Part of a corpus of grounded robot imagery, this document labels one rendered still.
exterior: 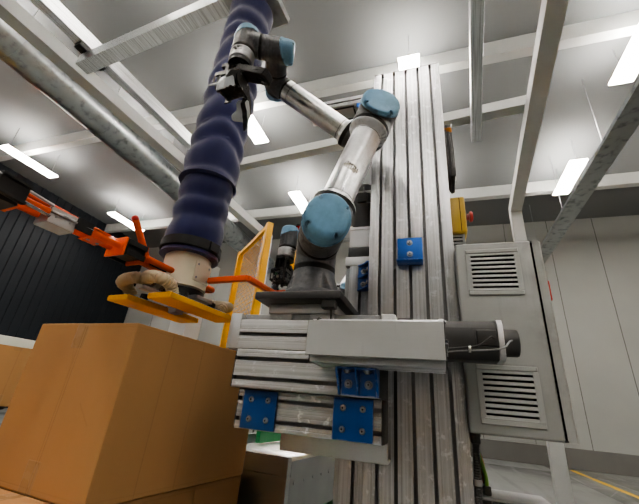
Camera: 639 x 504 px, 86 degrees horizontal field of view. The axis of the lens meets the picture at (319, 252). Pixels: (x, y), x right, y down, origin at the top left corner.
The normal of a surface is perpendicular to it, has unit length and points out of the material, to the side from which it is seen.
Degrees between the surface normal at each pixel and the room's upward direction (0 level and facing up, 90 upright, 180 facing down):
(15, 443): 90
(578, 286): 90
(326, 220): 97
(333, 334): 90
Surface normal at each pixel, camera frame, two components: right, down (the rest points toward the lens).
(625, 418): -0.30, -0.41
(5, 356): 0.88, -0.11
